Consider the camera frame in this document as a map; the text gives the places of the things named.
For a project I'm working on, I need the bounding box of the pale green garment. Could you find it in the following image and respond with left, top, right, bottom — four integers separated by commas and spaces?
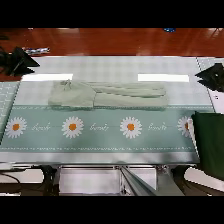
47, 79, 170, 109

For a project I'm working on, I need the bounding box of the dark green garment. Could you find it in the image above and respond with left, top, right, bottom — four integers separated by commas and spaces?
190, 111, 224, 182

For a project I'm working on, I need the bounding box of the black garment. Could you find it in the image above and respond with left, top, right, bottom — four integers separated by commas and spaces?
194, 62, 224, 93
0, 46, 41, 77

